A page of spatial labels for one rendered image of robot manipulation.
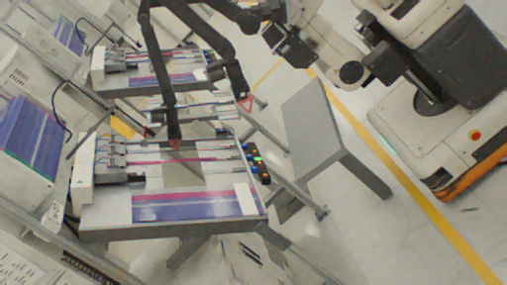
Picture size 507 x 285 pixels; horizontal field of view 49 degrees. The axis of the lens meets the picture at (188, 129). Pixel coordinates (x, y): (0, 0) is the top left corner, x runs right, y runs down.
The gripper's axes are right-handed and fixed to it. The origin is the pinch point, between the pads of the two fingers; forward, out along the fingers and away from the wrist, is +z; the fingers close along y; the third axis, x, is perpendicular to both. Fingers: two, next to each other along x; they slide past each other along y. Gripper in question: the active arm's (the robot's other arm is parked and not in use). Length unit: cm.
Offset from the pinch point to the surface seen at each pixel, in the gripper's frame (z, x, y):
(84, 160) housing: -10.2, -39.8, 20.2
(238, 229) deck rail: 7, 18, 60
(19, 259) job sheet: 7, -64, 60
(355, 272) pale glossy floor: 59, 76, 34
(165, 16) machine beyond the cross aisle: 43, 17, -441
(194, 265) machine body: 43, 1, 33
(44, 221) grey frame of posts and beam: -11, -51, 64
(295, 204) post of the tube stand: 65, 66, -35
